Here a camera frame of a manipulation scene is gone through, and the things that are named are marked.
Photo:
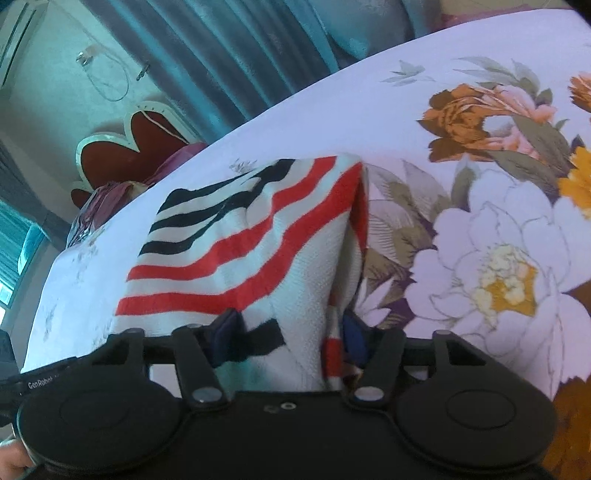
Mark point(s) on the teal curtain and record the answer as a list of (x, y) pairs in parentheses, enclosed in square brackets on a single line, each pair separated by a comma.
[(240, 55)]

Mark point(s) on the red heart-shaped headboard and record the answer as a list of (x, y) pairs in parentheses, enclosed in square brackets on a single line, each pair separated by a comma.
[(115, 161)]

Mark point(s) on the window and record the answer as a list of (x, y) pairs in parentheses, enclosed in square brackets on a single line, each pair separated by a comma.
[(16, 267)]

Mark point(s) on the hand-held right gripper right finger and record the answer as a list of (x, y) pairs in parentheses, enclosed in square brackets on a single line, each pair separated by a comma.
[(354, 340)]

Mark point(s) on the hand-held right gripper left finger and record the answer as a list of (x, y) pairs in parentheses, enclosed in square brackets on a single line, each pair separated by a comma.
[(225, 333)]

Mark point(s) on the pink blanket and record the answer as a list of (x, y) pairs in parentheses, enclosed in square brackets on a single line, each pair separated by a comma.
[(485, 11)]

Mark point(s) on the white air conditioner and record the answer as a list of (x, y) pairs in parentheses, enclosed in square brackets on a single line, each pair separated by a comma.
[(16, 41)]

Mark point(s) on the pink pillow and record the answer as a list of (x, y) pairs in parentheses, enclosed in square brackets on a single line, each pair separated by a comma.
[(106, 203)]

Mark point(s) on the striped black red white garment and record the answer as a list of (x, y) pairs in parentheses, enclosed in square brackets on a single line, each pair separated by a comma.
[(277, 258)]

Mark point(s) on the floral bed sheet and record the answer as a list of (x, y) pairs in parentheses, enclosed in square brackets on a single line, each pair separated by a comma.
[(461, 152)]

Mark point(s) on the person's left hand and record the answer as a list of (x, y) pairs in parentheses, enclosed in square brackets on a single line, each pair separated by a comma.
[(14, 461)]

